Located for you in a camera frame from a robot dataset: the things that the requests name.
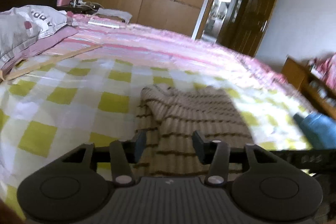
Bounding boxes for beige brown striped knit garment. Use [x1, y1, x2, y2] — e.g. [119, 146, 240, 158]
[132, 84, 253, 177]

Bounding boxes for yellow white checkered bedsheet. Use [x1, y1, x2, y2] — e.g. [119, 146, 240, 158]
[1, 58, 311, 215]

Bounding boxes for blue cloth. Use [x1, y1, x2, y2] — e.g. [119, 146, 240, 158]
[293, 113, 336, 149]

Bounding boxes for wooden side shelf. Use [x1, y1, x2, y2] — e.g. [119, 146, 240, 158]
[281, 57, 335, 119]

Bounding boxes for pink striped quilt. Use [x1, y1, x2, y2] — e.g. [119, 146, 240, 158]
[46, 14, 288, 90]

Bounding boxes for dark brown wooden door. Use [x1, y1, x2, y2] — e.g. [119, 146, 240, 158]
[217, 0, 276, 57]

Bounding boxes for white folded cloth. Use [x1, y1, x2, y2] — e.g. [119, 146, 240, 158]
[88, 8, 133, 28]

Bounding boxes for dark bedside table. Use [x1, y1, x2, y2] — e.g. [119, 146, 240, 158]
[56, 3, 99, 15]

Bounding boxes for grey white printed pillow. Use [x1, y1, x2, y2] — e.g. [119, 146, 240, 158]
[1, 5, 73, 68]

